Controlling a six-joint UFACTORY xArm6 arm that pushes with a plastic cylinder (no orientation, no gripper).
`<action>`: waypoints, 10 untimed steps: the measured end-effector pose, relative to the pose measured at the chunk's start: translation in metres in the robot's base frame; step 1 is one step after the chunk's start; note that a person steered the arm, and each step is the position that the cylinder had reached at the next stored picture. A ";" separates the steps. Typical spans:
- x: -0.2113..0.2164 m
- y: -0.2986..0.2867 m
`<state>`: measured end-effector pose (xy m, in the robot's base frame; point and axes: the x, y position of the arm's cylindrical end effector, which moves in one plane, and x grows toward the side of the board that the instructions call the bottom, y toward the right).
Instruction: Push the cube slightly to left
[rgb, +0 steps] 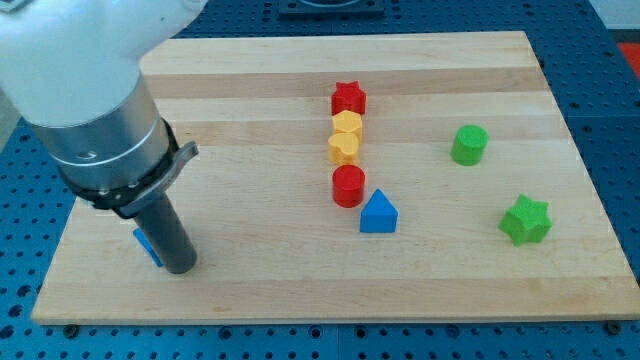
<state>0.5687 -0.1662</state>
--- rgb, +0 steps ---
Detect green cylinder block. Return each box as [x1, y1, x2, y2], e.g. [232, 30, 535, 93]
[450, 125, 489, 166]

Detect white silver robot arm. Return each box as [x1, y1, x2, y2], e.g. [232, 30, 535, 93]
[1, 0, 205, 274]

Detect red cylinder block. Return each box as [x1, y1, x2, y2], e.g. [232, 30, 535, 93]
[332, 165, 366, 208]

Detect yellow heart block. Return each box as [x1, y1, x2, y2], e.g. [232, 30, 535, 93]
[328, 133, 360, 166]

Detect red star block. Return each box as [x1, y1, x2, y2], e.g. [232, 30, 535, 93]
[331, 81, 367, 115]

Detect blue triangle block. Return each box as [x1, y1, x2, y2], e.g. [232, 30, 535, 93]
[359, 189, 399, 233]

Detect yellow hexagon block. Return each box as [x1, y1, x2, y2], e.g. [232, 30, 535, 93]
[332, 110, 363, 141]

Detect green star block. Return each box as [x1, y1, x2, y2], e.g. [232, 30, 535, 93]
[498, 194, 553, 246]

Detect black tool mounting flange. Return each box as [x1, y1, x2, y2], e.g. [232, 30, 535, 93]
[59, 119, 199, 219]

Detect blue cube block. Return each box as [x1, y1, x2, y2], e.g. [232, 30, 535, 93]
[133, 228, 163, 268]

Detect light wooden board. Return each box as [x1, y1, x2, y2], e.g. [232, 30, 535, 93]
[32, 31, 639, 325]

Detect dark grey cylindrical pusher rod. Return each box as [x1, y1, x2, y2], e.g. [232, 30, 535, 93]
[134, 194, 197, 274]

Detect dark mounting plate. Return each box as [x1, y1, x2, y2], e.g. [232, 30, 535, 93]
[277, 0, 385, 17]

